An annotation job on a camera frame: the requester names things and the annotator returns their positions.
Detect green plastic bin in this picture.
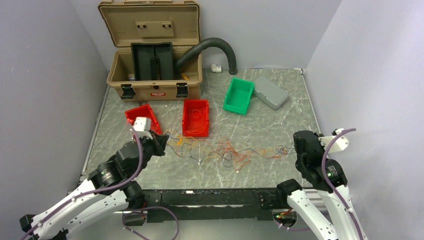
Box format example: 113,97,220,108
222,77,255,115

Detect white pipe fitting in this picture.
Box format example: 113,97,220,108
210,64,222,73

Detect red bin centre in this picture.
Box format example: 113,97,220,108
181,99,210,137

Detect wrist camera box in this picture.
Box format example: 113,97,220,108
130,116,153,140
318,128,350,154

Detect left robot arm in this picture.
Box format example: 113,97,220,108
19,132,169,240

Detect tan open toolbox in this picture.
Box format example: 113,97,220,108
98,0,203,102

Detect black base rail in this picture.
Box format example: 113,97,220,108
122,188,297,227

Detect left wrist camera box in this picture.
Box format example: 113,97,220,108
130,116,153,140

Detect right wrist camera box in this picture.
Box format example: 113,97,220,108
318,128,350,154

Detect yellow tool in toolbox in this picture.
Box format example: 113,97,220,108
181,73,189,80

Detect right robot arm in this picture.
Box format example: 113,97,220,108
275,128,367,240

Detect black corrugated hose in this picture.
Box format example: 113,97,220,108
174,37,239,76

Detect red bin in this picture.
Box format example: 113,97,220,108
124,103,163,135
181,99,210,137

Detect grey plastic case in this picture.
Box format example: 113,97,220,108
253,76,289,110

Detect black toolbox tray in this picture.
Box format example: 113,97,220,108
130,42,174,81

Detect orange cable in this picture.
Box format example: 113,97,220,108
190,107,289,165

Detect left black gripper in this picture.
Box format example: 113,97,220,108
131,128,169,178

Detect red bin left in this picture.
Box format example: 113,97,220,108
124,103,163,135

